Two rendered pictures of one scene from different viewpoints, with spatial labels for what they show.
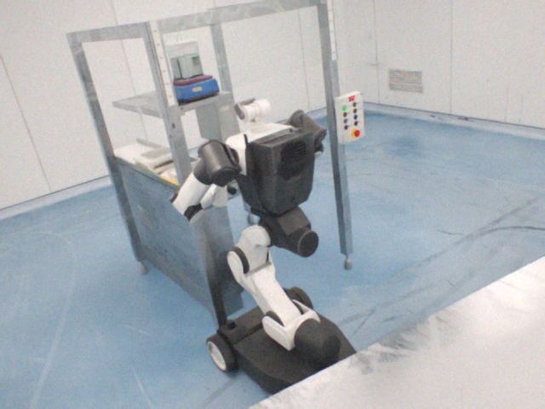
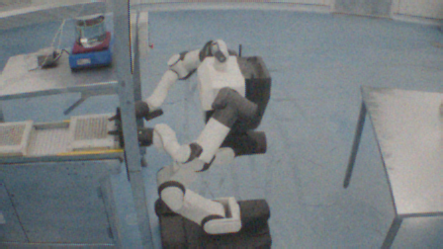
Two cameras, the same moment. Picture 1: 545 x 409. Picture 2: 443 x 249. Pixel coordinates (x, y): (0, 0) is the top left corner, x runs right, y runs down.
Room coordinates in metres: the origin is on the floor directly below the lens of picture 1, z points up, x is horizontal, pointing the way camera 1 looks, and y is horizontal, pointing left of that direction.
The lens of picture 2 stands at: (0.97, 1.66, 2.26)
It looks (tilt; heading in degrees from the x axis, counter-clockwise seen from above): 36 degrees down; 295
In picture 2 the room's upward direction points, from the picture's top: 1 degrees clockwise
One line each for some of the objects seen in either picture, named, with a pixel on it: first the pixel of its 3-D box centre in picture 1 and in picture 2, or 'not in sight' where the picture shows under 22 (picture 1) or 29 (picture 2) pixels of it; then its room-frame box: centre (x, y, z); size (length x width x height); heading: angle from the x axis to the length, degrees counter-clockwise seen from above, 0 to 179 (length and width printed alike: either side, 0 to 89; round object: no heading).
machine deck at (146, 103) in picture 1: (169, 100); (56, 70); (2.38, 0.43, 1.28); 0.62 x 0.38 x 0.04; 34
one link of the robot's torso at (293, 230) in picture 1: (285, 227); (236, 139); (1.69, -0.04, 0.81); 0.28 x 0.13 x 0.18; 34
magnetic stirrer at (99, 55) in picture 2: not in sight; (92, 48); (2.26, 0.28, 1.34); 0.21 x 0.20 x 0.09; 124
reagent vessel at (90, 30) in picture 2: not in sight; (90, 22); (2.26, 0.29, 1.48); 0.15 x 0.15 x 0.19
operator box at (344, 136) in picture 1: (349, 118); (143, 35); (2.54, -0.52, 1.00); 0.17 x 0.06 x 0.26; 124
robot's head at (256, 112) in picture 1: (255, 113); (220, 53); (1.76, 0.00, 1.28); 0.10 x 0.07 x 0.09; 124
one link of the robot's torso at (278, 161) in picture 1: (272, 165); (232, 93); (1.71, -0.03, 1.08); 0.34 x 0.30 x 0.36; 124
